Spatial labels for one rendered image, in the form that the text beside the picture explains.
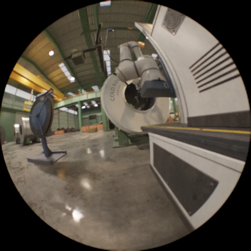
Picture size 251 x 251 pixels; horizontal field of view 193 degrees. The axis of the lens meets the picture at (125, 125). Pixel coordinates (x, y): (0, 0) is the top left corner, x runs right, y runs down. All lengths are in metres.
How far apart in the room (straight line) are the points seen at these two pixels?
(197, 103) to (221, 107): 0.08
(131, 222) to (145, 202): 0.12
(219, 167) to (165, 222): 0.27
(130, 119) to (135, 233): 1.08
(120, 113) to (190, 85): 0.92
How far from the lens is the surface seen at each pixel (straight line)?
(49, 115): 1.18
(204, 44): 0.26
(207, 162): 0.16
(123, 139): 1.23
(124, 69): 0.62
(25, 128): 4.57
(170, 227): 0.37
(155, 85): 0.48
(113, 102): 1.07
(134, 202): 0.40
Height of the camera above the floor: 0.35
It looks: 1 degrees down
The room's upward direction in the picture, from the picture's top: 7 degrees counter-clockwise
